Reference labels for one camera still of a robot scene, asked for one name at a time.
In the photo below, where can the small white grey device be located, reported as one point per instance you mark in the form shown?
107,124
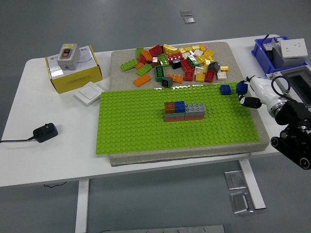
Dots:
269,46

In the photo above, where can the white socket panel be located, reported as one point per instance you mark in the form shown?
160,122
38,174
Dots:
292,48

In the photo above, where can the dark green brick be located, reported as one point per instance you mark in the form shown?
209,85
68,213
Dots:
192,60
159,73

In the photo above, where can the white wall switch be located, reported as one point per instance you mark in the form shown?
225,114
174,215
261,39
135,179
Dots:
88,93

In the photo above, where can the red two-by-four brick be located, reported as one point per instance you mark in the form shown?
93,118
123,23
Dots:
186,64

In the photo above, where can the blue plastic bin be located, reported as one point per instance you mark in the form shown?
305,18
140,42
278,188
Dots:
258,52

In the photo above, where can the white tile brick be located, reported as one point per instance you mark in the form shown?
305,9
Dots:
198,52
198,70
221,75
186,55

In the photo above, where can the small metal floor plate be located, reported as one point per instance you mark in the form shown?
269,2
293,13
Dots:
190,20
184,13

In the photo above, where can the grey push-button switch box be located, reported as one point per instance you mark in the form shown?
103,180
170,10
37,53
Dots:
68,57

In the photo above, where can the yellow small brick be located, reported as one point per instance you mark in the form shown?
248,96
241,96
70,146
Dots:
224,69
195,47
209,53
182,50
205,69
202,47
200,77
202,59
188,48

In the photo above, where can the brown two-by-two brick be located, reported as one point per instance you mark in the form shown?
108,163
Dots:
169,106

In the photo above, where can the yellow white cardboard box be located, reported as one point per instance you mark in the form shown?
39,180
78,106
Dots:
75,80

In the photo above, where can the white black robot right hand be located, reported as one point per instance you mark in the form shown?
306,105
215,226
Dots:
263,91

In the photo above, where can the black power adapter plug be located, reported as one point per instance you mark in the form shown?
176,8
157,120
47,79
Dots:
45,132

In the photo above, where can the grey two-by-four brick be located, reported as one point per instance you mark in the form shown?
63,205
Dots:
195,108

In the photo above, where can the grey-brown foam mat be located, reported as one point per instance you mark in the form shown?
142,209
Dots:
116,80

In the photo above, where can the grey electrical enclosure box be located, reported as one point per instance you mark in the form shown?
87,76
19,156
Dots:
300,82

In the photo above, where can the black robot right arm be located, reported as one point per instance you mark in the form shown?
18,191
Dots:
291,114

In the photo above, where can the green narrow brick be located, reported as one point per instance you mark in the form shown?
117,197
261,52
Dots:
139,52

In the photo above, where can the dark grey metal box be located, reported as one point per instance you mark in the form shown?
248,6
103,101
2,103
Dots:
279,60

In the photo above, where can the metal floor outlet cover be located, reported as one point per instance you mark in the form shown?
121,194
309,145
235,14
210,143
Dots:
240,203
235,180

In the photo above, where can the green studded baseplate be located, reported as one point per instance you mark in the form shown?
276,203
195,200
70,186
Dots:
133,126

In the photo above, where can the orange two-by-four brick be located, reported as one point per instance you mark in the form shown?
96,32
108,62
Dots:
142,80
175,78

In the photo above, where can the red two-by-two brick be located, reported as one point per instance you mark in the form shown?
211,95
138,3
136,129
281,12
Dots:
188,75
210,75

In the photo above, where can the grey-green flat brick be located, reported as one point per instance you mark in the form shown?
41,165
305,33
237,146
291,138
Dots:
173,114

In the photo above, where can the dark grey two-by-two brick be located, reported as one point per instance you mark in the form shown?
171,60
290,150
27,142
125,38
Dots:
166,82

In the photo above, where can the blue two-by-two brick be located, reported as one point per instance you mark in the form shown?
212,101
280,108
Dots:
179,106
225,89
241,87

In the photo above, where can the long grey metal plate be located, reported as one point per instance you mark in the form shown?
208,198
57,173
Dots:
162,229

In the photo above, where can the light green two-by-four brick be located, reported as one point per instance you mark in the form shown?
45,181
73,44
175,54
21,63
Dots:
143,69
128,64

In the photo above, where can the glossy red brick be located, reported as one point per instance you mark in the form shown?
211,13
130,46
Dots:
175,57

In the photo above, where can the yellow curved brick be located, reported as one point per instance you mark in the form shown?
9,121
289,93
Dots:
170,49

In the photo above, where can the small orange brick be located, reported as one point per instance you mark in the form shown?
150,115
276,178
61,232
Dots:
139,65

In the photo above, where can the pink two-by-four brick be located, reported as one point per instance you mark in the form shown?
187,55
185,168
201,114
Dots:
173,119
194,117

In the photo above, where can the dark grey slope brick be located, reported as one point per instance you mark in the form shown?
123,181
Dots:
213,66

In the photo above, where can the black brick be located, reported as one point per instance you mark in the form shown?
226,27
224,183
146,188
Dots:
176,63

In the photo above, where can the white table leg with foot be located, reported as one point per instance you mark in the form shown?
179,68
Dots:
252,184

